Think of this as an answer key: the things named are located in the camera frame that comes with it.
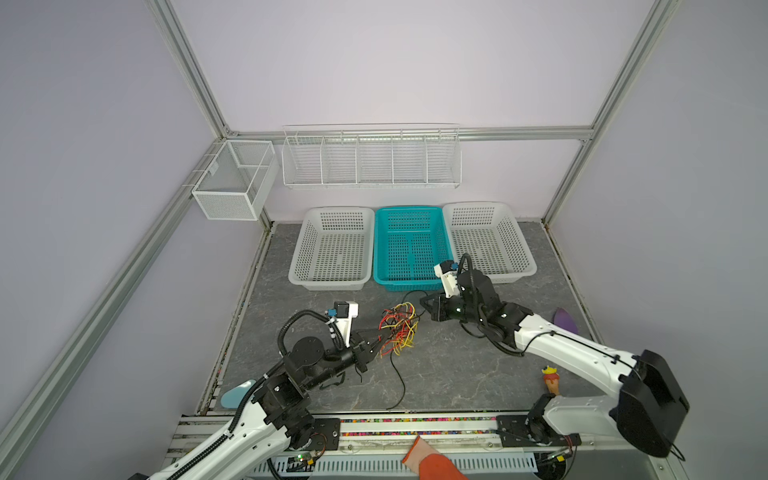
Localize left white plastic basket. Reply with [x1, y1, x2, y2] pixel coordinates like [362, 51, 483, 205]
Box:
[288, 207, 375, 291]

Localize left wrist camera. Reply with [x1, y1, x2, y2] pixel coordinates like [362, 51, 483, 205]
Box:
[327, 301, 359, 348]

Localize white mesh wall box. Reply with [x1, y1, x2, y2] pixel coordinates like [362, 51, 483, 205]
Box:
[192, 140, 279, 221]

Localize toy ice cream cone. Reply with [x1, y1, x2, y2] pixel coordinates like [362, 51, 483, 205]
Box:
[542, 366, 560, 396]

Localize white plastic basket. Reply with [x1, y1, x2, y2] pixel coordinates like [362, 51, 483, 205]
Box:
[288, 207, 375, 291]
[442, 202, 537, 284]

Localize white wire wall shelf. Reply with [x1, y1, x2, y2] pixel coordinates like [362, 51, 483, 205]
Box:
[282, 123, 463, 189]

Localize right white plastic basket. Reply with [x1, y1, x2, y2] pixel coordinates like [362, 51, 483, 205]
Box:
[442, 202, 537, 284]

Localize red yellow black cables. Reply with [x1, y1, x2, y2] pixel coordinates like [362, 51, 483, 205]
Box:
[377, 290, 430, 412]

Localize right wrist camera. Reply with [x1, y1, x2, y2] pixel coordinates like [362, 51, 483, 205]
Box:
[434, 260, 460, 298]

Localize teal plastic basket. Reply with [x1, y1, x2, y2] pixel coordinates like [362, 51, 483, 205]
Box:
[373, 206, 454, 292]

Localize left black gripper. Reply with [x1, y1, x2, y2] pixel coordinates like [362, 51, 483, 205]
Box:
[304, 327, 390, 391]

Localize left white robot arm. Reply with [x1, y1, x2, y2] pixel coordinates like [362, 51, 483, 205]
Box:
[150, 309, 391, 479]

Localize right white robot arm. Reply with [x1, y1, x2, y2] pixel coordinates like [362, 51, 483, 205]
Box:
[421, 261, 690, 458]

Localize colourful bead strip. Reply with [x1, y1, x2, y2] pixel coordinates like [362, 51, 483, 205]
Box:
[340, 414, 498, 438]

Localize orange red glove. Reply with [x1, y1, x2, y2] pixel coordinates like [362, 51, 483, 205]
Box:
[401, 436, 468, 480]

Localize purple plastic spoon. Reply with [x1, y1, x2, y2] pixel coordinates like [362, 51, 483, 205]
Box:
[552, 308, 579, 334]

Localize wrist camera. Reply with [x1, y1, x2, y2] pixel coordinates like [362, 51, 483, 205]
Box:
[434, 260, 460, 298]
[327, 301, 359, 348]

